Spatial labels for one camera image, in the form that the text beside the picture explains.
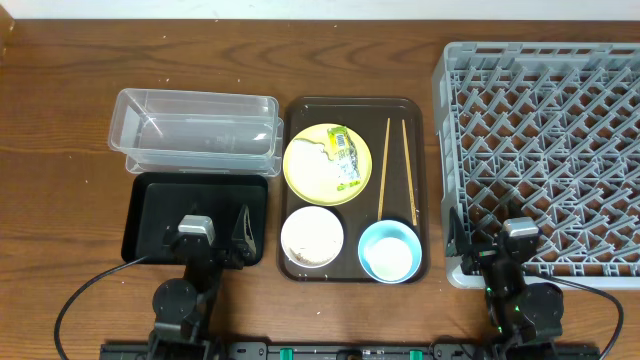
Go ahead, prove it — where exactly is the wooden chopstick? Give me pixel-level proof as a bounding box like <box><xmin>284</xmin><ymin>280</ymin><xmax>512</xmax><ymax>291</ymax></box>
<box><xmin>401</xmin><ymin>119</ymin><xmax>418</xmax><ymax>226</ymax></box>
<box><xmin>377</xmin><ymin>118</ymin><xmax>391</xmax><ymax>221</ymax></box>

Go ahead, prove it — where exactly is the light blue bowl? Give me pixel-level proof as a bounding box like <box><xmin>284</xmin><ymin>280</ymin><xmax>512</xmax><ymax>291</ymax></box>
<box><xmin>357</xmin><ymin>220</ymin><xmax>423</xmax><ymax>284</ymax></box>

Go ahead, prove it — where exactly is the white bowl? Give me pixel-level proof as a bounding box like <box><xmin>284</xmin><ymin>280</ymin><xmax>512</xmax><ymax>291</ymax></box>
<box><xmin>280</xmin><ymin>206</ymin><xmax>345</xmax><ymax>269</ymax></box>

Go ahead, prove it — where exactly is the green yellow snack wrapper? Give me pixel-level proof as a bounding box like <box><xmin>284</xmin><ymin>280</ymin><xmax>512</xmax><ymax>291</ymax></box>
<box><xmin>327</xmin><ymin>126</ymin><xmax>361</xmax><ymax>191</ymax></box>

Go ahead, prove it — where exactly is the white tissue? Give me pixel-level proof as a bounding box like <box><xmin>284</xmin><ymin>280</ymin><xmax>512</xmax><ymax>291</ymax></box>
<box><xmin>292</xmin><ymin>139</ymin><xmax>330</xmax><ymax>161</ymax></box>

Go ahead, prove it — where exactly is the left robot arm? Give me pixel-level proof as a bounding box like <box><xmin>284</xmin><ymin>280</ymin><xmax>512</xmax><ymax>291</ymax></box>
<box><xmin>145</xmin><ymin>205</ymin><xmax>257</xmax><ymax>360</ymax></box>

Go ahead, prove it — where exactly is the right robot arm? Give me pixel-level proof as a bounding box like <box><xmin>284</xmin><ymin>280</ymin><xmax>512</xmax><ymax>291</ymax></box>
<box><xmin>446</xmin><ymin>208</ymin><xmax>564</xmax><ymax>359</ymax></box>

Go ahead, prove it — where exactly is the grey dishwasher rack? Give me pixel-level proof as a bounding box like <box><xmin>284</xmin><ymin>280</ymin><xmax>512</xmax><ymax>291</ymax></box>
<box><xmin>432</xmin><ymin>42</ymin><xmax>639</xmax><ymax>290</ymax></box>

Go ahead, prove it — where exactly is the black plastic tray bin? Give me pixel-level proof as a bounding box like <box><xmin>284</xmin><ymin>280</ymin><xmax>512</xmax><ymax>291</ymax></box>
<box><xmin>121</xmin><ymin>172</ymin><xmax>268</xmax><ymax>266</ymax></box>

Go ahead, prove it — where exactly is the clear plastic bin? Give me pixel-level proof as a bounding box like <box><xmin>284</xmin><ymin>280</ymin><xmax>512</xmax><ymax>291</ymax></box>
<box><xmin>108</xmin><ymin>88</ymin><xmax>284</xmax><ymax>177</ymax></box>

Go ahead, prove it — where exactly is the dark brown serving tray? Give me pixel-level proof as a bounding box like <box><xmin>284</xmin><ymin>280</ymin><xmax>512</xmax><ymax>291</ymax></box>
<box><xmin>277</xmin><ymin>96</ymin><xmax>430</xmax><ymax>283</ymax></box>

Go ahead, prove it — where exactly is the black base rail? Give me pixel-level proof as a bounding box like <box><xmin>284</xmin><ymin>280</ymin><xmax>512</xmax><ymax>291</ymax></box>
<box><xmin>98</xmin><ymin>341</ymin><xmax>601</xmax><ymax>360</ymax></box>

